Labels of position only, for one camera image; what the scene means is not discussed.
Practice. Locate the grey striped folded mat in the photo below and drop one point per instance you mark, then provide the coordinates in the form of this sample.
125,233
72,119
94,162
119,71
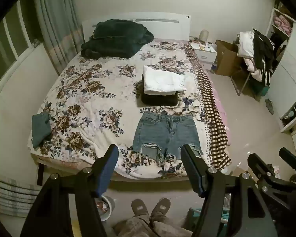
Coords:
12,192

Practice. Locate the bed with floral sheet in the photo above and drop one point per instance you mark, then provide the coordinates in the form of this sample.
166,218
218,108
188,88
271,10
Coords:
101,98

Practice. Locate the white nightstand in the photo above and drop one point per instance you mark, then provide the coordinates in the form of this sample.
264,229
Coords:
205,54

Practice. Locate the person's slipper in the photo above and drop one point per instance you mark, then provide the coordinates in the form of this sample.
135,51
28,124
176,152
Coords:
161,206
139,206

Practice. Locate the white jar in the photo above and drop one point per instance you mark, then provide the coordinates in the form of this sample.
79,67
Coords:
204,35

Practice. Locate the person's right slipper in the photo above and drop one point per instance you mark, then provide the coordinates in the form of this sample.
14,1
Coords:
161,206

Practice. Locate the teal plastic object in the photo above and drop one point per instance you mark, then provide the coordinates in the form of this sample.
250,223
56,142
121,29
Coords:
194,217

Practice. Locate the folding chair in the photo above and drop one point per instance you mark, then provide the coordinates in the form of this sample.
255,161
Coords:
244,79

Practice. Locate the brown checkered blanket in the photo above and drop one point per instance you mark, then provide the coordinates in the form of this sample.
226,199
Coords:
212,108

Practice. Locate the blue bottle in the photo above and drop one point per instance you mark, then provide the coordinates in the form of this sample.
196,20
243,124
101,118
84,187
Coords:
213,66

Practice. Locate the person's legs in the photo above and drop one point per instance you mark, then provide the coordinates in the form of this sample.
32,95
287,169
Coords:
150,227

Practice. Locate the teal folded cloth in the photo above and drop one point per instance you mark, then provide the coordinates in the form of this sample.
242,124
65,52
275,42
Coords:
41,128

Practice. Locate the cardboard box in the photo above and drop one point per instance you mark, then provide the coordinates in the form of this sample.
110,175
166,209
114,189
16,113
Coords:
228,56

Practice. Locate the window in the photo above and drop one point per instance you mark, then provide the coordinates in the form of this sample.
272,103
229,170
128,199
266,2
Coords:
12,42

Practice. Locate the pink folded bedding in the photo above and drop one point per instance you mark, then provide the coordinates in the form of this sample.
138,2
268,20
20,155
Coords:
283,22

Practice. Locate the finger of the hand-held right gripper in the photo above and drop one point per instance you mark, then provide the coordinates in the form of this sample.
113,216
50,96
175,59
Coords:
292,159
257,164

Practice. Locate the white wardrobe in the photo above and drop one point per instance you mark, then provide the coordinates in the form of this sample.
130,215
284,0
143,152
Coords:
289,66

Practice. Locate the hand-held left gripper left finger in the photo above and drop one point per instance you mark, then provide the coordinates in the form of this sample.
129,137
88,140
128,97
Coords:
108,169

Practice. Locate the white padded garment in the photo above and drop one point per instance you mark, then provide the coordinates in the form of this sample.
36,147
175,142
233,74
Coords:
245,43

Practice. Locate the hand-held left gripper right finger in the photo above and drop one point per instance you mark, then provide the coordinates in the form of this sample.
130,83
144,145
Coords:
193,171

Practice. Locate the black striped jacket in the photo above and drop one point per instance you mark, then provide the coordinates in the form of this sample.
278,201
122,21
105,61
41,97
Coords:
262,51

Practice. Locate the pink garment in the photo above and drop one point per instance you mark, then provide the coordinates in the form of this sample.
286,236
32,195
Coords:
251,69

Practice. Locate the person's left slipper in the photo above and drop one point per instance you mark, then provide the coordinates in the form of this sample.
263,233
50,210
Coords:
139,206

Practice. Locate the dark green blanket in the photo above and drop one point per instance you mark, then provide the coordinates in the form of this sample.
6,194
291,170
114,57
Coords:
116,38

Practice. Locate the blue denim shorts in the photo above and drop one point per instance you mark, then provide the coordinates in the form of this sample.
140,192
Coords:
166,133

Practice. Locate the grey cloth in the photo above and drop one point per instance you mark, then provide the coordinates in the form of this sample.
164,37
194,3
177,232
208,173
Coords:
269,105

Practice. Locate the black folded garment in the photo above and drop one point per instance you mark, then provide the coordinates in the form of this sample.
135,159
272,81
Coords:
159,100

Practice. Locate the white folded pants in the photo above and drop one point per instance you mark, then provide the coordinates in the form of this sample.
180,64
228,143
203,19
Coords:
162,80

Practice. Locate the grey green curtain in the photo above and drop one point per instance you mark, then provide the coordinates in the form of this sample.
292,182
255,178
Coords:
56,24

